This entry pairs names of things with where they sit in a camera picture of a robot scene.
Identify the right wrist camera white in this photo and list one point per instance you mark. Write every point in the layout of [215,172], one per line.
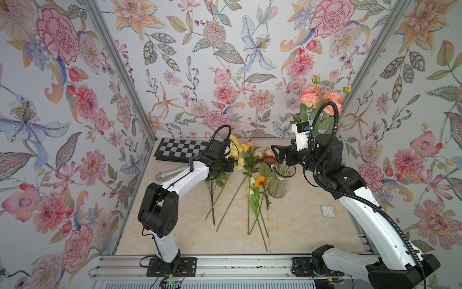
[301,132]

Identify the aluminium front rail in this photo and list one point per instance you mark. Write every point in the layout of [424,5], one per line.
[209,267]

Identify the grey metal cylinder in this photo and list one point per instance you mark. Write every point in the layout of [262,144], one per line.
[166,175]

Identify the white wall socket plate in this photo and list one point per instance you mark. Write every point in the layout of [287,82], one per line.
[328,211]

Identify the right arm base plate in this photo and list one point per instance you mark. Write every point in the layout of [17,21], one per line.
[312,266]

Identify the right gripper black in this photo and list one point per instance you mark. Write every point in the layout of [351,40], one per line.
[293,154]

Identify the blue flower bunch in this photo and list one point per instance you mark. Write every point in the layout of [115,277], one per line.
[215,184]

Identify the clear glass vase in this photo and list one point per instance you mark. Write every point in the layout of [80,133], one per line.
[279,178]

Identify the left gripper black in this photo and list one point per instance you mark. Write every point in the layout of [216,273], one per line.
[230,163]

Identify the yellow flower bunch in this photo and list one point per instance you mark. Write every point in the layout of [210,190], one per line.
[236,150]

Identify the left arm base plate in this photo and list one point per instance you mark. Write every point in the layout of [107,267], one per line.
[180,266]

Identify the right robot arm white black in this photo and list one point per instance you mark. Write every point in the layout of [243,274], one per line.
[398,263]

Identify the orange and red flower stems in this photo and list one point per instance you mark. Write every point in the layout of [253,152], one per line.
[259,172]

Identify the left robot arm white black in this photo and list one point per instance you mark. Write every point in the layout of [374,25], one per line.
[159,209]

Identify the black white checkerboard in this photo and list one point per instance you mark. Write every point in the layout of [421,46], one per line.
[178,150]

